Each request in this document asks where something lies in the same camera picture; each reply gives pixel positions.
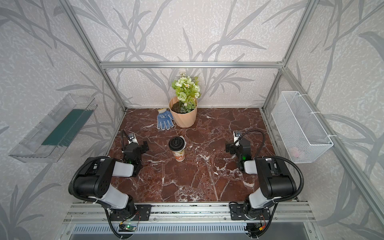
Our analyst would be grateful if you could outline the small green circuit board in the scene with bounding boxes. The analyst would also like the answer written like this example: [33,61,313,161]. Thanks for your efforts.
[119,222,137,232]

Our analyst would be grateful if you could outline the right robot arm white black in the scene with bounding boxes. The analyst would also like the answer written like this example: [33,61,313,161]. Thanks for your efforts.
[226,136,304,221]

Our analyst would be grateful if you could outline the white wire mesh basket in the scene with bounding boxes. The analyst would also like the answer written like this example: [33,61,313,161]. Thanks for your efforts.
[272,91,334,164]

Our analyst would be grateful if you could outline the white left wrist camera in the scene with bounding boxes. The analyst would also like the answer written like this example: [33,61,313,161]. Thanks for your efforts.
[127,133,139,144]

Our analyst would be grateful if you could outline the pink object in basket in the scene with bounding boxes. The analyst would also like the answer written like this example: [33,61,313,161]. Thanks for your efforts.
[290,147,304,159]

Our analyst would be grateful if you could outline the blue dotted work glove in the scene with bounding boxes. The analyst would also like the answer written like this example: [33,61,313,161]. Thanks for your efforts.
[157,109,174,131]

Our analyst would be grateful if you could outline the beige plastic flower pot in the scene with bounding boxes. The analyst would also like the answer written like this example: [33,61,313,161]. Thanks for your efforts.
[169,97,198,128]

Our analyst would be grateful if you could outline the green white artificial flowers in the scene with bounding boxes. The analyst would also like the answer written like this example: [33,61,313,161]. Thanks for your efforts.
[172,72,201,114]

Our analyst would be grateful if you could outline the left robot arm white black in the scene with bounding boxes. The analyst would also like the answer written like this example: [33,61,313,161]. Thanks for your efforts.
[69,141,149,219]

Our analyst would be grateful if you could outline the black plastic cup lid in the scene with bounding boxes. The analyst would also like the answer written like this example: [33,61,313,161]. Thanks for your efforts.
[169,136,183,151]

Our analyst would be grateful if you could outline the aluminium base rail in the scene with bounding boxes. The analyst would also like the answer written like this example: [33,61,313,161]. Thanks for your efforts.
[57,201,319,240]

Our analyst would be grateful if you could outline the clear plastic wall shelf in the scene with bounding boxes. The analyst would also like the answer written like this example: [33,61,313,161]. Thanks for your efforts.
[9,94,98,163]

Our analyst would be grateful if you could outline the printed paper milk tea cup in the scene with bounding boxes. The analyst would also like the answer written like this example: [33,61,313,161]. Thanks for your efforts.
[172,149,185,162]

